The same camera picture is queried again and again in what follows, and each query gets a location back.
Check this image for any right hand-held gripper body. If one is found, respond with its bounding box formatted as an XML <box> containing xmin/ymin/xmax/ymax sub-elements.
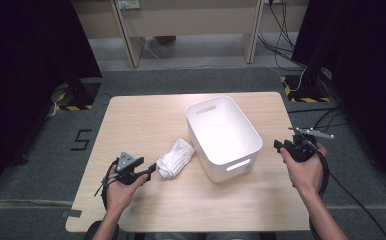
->
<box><xmin>282</xmin><ymin>126</ymin><xmax>335</xmax><ymax>164</ymax></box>

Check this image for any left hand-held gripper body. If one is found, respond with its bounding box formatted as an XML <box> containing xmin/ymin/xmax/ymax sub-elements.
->
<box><xmin>115</xmin><ymin>151</ymin><xmax>148</xmax><ymax>186</ymax></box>

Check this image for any white knitted cloth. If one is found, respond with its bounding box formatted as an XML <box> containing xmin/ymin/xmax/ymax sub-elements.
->
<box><xmin>155</xmin><ymin>138</ymin><xmax>196</xmax><ymax>180</ymax></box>

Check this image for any white plastic bin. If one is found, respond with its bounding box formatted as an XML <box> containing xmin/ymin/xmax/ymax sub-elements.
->
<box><xmin>184</xmin><ymin>95</ymin><xmax>264</xmax><ymax>183</ymax></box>

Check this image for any person's right hand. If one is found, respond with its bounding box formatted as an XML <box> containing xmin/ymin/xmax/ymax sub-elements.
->
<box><xmin>279</xmin><ymin>141</ymin><xmax>329</xmax><ymax>198</ymax></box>

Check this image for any person's left hand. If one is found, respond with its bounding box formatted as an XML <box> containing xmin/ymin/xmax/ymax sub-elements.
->
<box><xmin>105</xmin><ymin>165</ymin><xmax>151</xmax><ymax>214</ymax></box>

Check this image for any black stand with striped tape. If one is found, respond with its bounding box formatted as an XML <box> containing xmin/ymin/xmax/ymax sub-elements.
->
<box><xmin>280</xmin><ymin>49</ymin><xmax>333</xmax><ymax>104</ymax></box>
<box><xmin>52</xmin><ymin>78</ymin><xmax>102</xmax><ymax>112</ymax></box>

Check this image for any grey tape strip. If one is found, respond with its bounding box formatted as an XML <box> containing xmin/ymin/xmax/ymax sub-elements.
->
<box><xmin>60</xmin><ymin>208</ymin><xmax>83</xmax><ymax>219</ymax></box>

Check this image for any black curtain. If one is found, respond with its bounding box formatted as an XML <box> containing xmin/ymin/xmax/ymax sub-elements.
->
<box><xmin>290</xmin><ymin>0</ymin><xmax>386</xmax><ymax>198</ymax></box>
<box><xmin>0</xmin><ymin>0</ymin><xmax>103</xmax><ymax>201</ymax></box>

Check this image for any beige wooden desk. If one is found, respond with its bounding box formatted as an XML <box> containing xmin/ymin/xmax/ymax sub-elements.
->
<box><xmin>71</xmin><ymin>0</ymin><xmax>310</xmax><ymax>69</ymax></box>

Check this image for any right hand-held gripper black cable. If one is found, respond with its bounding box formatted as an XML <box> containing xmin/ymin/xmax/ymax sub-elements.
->
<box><xmin>306</xmin><ymin>138</ymin><xmax>331</xmax><ymax>240</ymax></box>

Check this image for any hand-held gripper black cable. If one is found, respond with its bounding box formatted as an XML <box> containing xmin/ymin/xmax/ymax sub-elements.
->
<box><xmin>306</xmin><ymin>138</ymin><xmax>331</xmax><ymax>240</ymax></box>
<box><xmin>93</xmin><ymin>158</ymin><xmax>120</xmax><ymax>240</ymax></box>

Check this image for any left hand-held gripper black cable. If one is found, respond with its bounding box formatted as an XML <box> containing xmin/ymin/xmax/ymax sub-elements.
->
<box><xmin>93</xmin><ymin>158</ymin><xmax>120</xmax><ymax>240</ymax></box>

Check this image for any short white cable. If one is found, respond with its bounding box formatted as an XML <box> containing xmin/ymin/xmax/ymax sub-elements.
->
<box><xmin>295</xmin><ymin>65</ymin><xmax>308</xmax><ymax>93</ymax></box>

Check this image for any long thin black floor cable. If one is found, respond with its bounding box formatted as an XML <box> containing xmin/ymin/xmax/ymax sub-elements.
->
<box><xmin>314</xmin><ymin>107</ymin><xmax>386</xmax><ymax>240</ymax></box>

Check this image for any bundle of black cables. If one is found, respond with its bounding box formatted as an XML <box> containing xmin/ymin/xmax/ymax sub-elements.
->
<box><xmin>256</xmin><ymin>0</ymin><xmax>309</xmax><ymax>72</ymax></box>

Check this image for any white wall socket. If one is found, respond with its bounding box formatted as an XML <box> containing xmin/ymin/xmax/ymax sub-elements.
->
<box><xmin>116</xmin><ymin>0</ymin><xmax>141</xmax><ymax>10</ymax></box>

